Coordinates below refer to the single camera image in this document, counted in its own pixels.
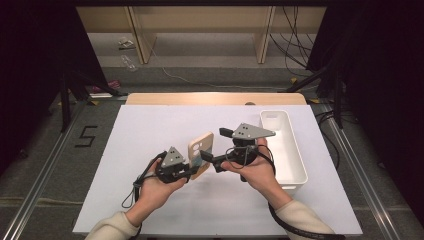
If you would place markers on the beige printed phone case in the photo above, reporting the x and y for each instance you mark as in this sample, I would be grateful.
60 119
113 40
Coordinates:
201 145

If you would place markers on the light wooden shelf unit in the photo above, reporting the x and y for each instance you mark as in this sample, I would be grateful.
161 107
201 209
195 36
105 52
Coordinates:
200 18

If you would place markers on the black metal stand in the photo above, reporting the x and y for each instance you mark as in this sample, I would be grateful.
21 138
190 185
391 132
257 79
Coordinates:
66 103
338 100

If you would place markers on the white plastic storage box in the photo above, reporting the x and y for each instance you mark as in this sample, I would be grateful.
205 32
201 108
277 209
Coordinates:
285 156

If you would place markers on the light wooden table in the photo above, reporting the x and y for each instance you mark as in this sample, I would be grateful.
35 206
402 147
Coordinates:
200 99

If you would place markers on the aluminium floor rail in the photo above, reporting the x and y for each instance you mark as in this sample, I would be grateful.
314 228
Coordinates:
366 186
40 186

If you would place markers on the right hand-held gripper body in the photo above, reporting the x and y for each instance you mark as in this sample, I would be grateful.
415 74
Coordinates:
246 146

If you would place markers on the pink object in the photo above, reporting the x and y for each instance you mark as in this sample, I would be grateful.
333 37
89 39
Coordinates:
111 85

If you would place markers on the clear plastic packet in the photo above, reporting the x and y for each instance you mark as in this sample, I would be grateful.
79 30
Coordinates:
128 63

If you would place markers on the white table sheet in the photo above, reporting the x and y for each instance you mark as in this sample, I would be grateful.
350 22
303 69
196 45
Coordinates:
160 126

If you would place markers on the person's left hand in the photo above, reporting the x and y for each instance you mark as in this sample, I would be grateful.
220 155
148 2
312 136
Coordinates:
155 193

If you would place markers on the flat white booklet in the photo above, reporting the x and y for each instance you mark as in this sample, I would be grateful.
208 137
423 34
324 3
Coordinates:
101 95

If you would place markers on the person's right hand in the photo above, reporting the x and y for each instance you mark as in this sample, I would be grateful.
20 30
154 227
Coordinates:
256 176

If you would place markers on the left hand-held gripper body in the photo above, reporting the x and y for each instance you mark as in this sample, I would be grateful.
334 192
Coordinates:
171 163

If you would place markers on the small white grey object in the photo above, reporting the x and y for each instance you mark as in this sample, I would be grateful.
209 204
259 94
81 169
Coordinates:
126 42

